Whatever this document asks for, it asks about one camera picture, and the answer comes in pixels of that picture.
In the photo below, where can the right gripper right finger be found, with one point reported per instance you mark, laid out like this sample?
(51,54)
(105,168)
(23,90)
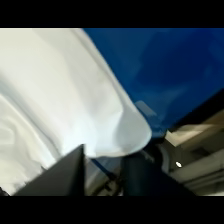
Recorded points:
(146,180)

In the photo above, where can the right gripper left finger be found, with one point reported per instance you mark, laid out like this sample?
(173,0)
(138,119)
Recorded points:
(63,180)

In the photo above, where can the white garment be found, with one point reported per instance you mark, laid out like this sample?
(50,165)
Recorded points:
(56,100)

